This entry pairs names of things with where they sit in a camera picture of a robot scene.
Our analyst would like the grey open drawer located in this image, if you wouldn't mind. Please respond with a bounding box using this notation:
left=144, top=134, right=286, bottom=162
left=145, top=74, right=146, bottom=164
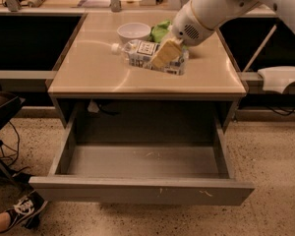
left=30, top=101, right=254, bottom=206

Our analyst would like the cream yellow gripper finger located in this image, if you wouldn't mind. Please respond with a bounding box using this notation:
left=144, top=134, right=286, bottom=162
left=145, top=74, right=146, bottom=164
left=150, top=37, right=183, bottom=69

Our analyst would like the green snack bag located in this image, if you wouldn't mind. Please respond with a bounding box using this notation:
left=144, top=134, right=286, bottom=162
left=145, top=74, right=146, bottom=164
left=148, top=19, right=189, bottom=51

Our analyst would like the beige top cabinet counter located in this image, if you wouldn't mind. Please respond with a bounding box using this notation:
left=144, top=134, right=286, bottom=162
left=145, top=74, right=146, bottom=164
left=45, top=11, right=249, bottom=128

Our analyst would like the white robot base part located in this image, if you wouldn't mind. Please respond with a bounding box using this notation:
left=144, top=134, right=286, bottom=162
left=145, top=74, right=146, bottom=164
left=258, top=66, right=295, bottom=93

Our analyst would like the grey stick with white tip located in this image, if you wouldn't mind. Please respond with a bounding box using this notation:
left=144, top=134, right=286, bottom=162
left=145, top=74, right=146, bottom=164
left=242, top=24, right=277, bottom=72

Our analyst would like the black cable on floor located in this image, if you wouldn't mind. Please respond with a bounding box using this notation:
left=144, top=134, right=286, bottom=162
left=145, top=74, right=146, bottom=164
left=0, top=120, right=31, bottom=175

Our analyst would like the black white sneaker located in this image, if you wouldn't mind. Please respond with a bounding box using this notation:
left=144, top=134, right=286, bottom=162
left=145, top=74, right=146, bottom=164
left=5, top=191, right=47, bottom=232

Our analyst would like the clear plastic water bottle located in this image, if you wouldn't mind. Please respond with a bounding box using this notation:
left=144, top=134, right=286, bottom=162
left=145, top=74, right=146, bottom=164
left=111, top=39, right=189, bottom=76

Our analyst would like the white ceramic bowl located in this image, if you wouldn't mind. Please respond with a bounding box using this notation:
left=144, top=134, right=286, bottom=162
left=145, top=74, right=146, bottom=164
left=117, top=23, right=150, bottom=43

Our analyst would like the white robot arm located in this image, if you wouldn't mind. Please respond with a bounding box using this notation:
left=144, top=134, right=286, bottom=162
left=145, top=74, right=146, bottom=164
left=150, top=0, right=295, bottom=69

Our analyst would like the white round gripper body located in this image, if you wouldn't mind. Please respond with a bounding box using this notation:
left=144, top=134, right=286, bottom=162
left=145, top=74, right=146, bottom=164
left=170, top=0, right=259, bottom=46

